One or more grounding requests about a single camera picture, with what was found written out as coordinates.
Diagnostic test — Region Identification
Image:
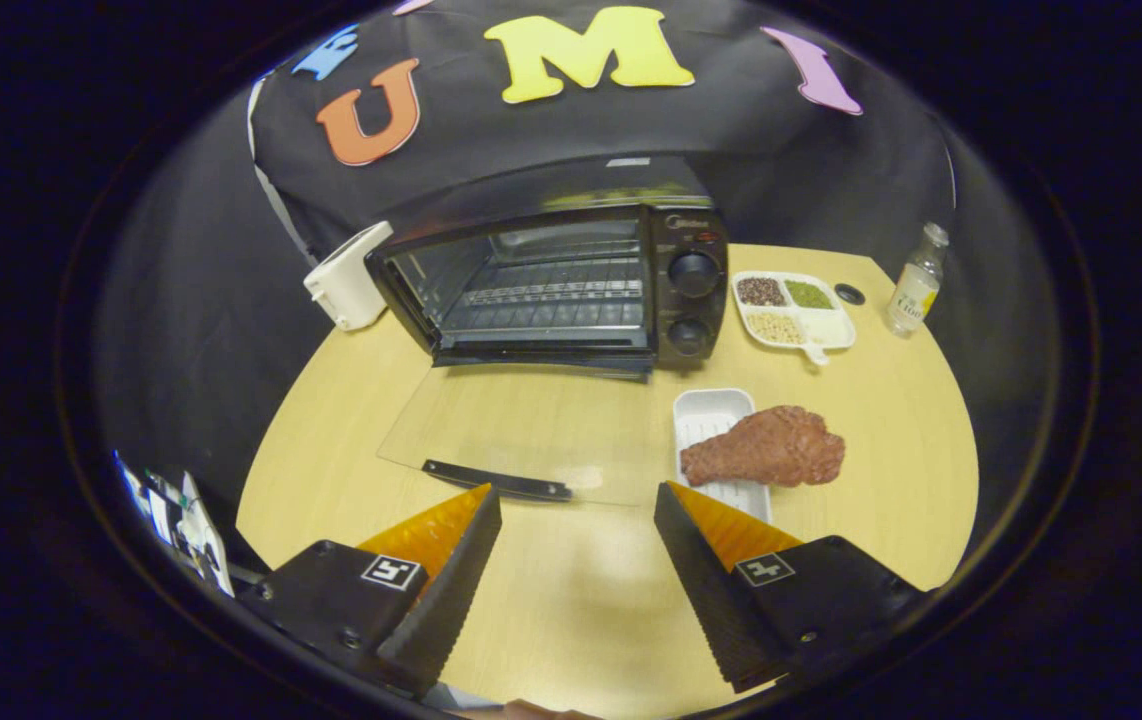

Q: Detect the white rectangular tray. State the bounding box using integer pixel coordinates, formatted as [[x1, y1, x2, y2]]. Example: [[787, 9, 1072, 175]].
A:
[[672, 388, 774, 524]]

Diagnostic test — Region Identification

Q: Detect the white divided dish with beans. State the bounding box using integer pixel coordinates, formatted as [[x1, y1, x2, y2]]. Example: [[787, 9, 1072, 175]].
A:
[[731, 270, 858, 367]]

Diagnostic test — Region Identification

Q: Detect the black toaster oven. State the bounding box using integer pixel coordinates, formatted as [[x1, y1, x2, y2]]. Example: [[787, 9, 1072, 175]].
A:
[[363, 155, 730, 506]]

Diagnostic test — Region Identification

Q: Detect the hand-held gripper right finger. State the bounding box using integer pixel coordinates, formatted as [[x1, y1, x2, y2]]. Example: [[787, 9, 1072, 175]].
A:
[[653, 481, 932, 693]]

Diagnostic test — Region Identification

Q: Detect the clear glass bottle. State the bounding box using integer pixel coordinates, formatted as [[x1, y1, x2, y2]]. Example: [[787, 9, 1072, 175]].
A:
[[886, 222, 950, 337]]

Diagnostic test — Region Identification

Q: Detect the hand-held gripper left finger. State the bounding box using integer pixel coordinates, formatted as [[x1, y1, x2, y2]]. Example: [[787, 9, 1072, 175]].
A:
[[236, 483, 503, 701]]

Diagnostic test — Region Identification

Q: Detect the reddish brown meat piece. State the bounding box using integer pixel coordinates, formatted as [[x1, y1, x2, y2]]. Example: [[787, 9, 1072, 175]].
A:
[[680, 405, 847, 489]]

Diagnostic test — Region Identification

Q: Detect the black backdrop cloth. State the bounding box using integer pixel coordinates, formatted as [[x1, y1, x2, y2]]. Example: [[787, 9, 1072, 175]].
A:
[[91, 0, 1062, 561]]

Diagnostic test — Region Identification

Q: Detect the white bread toaster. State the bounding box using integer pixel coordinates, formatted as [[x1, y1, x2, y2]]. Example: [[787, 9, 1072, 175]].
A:
[[303, 221, 395, 332]]

